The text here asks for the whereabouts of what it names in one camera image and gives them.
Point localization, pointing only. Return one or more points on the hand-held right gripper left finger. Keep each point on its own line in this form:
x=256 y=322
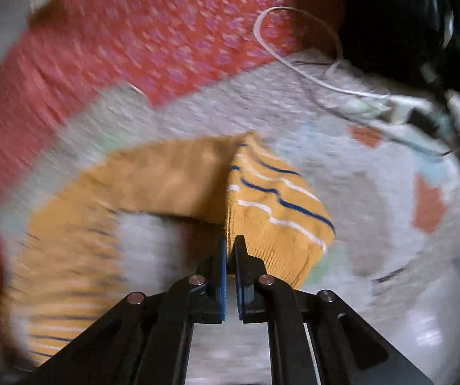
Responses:
x=222 y=284

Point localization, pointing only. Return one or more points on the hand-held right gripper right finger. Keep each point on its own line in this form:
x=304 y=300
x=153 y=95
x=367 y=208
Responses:
x=240 y=288

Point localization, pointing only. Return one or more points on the mustard striped knit sweater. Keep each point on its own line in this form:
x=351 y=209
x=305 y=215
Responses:
x=174 y=184

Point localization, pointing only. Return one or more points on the grey patterned mat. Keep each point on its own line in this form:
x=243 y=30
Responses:
x=334 y=192

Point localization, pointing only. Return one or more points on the red patterned blanket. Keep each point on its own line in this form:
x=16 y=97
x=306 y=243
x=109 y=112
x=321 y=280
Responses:
x=133 y=48

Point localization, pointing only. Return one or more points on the dark bag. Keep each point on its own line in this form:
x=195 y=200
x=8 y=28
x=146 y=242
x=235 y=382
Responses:
x=398 y=20

